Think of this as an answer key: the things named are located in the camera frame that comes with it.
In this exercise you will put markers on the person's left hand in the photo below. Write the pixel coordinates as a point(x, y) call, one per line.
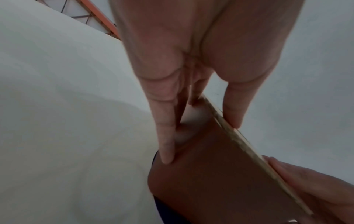
point(177, 43)

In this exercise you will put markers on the person's right hand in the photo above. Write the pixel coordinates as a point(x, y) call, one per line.
point(323, 192)

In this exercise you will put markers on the brown wooden board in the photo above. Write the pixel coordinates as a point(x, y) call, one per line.
point(221, 175)

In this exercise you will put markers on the orange metal rack beam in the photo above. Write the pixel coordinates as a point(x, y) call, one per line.
point(103, 20)

